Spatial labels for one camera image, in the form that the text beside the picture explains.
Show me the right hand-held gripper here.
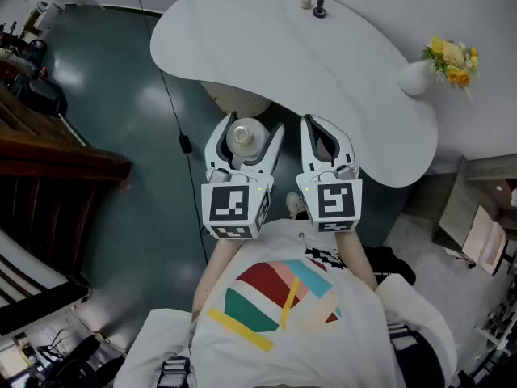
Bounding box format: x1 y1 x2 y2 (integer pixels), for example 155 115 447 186
296 114 364 234

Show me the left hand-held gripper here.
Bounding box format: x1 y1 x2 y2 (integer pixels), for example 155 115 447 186
200 111 286 241

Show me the clear plastic bottle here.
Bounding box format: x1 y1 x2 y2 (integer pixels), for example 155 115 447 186
225 117 271 166

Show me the person's right forearm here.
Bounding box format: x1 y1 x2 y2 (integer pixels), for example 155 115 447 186
334 228 379 291

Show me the person's left forearm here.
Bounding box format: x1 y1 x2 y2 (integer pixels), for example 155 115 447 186
192 228 248 319

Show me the white curved table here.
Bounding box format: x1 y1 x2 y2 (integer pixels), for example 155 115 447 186
149 0 439 188

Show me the white ribbed table base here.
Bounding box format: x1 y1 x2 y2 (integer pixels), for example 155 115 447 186
200 80 273 119

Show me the person's white shoe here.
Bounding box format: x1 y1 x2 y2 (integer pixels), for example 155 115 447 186
285 191 309 221

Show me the white round vase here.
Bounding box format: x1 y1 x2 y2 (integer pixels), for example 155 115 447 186
398 59 435 96

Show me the grey wooden cabinet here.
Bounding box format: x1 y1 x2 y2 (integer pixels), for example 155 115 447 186
402 154 517 255

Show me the yellow flower bouquet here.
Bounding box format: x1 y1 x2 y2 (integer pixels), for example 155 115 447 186
421 34 481 103

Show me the open white box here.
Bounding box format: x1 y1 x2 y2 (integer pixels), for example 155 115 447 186
461 204 509 276

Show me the white T-shirt with coloured print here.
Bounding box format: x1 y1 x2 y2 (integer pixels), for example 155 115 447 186
115 218 458 388

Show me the dark wooden furniture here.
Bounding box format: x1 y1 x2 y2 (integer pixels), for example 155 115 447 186
0 82 134 276

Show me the cluttered shelf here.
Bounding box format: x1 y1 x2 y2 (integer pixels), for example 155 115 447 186
0 0 64 78

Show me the white striped bedding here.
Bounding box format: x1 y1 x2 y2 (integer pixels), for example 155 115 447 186
0 228 70 311

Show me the metal rack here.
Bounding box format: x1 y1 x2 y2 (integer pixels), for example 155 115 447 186
456 292 517 388

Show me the black office chair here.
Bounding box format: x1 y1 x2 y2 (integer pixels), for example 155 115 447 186
35 329 127 388

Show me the black power cable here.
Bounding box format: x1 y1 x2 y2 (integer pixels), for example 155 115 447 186
132 0 212 267

